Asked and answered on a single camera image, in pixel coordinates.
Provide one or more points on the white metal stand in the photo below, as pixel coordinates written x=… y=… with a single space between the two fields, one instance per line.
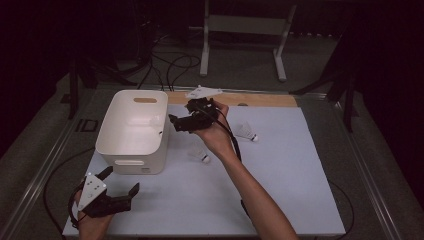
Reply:
x=246 y=25

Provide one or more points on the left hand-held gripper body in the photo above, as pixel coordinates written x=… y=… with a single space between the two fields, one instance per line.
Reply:
x=91 y=191

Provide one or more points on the white table sheet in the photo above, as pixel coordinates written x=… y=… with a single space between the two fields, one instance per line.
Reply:
x=283 y=173

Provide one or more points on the black stand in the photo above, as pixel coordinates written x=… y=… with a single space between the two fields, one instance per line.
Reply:
x=73 y=93
x=348 y=106

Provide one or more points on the person's left hand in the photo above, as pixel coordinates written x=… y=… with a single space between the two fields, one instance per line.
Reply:
x=93 y=228

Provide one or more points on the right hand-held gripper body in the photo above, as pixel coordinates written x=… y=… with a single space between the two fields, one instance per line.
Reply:
x=203 y=120

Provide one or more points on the white plastic storage bin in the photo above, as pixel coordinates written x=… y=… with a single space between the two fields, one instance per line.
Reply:
x=133 y=140

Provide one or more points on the person's right hand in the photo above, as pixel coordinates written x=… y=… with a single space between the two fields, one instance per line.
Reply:
x=216 y=140

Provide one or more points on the white feather shuttlecock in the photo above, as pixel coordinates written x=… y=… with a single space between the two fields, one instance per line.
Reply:
x=203 y=156
x=246 y=131

